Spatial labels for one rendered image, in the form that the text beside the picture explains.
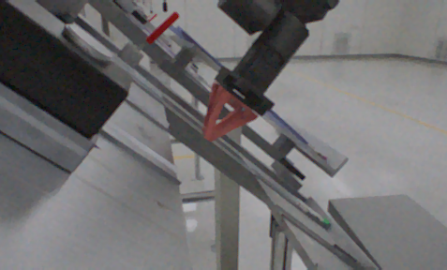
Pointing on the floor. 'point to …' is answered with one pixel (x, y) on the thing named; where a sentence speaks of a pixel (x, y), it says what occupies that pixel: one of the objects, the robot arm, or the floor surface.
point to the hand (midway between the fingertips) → (209, 132)
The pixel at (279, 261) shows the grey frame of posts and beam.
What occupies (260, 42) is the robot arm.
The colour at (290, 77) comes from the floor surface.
